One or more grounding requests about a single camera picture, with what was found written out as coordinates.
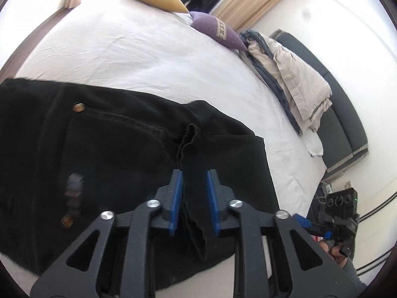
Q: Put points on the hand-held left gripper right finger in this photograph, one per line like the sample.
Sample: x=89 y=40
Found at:
x=214 y=201

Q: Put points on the black pants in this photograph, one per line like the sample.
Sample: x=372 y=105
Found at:
x=108 y=149

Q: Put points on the person's right hand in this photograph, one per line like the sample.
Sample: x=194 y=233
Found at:
x=328 y=250

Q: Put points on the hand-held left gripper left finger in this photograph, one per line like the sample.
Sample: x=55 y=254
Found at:
x=175 y=201

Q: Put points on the person's right forearm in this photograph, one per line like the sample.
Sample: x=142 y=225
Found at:
x=353 y=274

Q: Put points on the bed with white sheet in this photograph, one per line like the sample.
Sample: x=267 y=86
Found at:
x=139 y=52

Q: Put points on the folded beige grey duvet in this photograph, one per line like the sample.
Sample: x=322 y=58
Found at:
x=294 y=77

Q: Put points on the purple patterned pillow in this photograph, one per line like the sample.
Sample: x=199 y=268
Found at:
x=214 y=28

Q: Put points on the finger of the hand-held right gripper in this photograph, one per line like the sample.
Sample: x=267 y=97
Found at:
x=324 y=234
x=302 y=220

